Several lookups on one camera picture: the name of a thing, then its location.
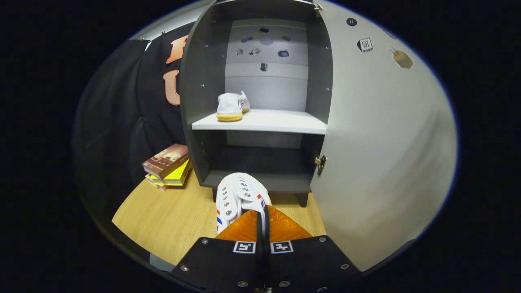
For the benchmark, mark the yellow book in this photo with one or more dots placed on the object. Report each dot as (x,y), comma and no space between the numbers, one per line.
(177,176)

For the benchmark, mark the brown book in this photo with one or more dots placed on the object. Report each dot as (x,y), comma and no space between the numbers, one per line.
(167,160)

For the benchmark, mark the grey shoe cabinet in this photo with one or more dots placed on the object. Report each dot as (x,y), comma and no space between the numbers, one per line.
(264,122)

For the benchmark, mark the beige shoe cabinet door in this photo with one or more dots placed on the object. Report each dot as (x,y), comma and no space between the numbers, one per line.
(386,142)

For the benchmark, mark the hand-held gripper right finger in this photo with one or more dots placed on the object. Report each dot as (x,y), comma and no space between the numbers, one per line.
(309,264)

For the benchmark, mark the black backdrop cloth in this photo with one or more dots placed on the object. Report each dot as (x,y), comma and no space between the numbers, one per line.
(122,122)

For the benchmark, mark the white shoe with yellow sole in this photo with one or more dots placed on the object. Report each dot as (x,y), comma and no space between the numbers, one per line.
(230,106)

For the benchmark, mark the white shoe with striped side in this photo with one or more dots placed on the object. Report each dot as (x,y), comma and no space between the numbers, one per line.
(238,195)

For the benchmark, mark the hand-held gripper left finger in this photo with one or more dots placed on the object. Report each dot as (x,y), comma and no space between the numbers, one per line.
(220,264)

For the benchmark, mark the thin book with pale pages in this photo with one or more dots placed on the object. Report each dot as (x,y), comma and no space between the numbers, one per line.
(159,187)

